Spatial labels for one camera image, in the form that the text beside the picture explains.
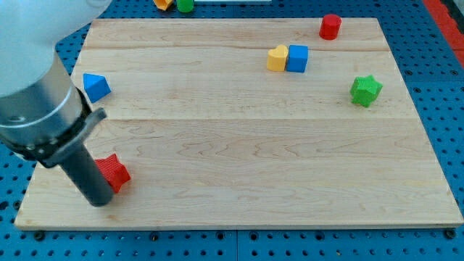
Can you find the red strip at corner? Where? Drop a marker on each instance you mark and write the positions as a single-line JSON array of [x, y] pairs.
[[448, 18]]

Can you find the red cylinder block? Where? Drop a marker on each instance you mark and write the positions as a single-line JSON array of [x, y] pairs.
[[329, 28]]

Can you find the green star block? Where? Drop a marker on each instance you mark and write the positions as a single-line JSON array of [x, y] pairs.
[[365, 90]]

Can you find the blue triangular prism block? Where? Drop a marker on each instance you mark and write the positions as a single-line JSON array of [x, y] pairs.
[[95, 86]]

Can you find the blue cube block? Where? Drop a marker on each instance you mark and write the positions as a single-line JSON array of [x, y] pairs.
[[297, 58]]

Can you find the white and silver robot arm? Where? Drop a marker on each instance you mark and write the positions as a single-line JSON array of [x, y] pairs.
[[41, 109]]

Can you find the dark cylindrical pointer tool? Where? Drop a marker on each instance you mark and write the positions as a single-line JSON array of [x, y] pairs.
[[73, 157]]

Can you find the yellow heart block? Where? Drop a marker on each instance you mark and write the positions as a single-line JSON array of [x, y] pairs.
[[277, 58]]

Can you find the red star block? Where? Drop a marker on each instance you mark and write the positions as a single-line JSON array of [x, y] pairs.
[[113, 171]]

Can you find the green cylinder at edge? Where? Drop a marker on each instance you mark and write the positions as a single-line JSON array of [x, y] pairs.
[[185, 6]]

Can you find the light wooden board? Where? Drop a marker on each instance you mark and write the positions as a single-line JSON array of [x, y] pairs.
[[212, 139]]

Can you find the orange block at edge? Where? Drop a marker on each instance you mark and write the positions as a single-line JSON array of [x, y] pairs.
[[163, 5]]

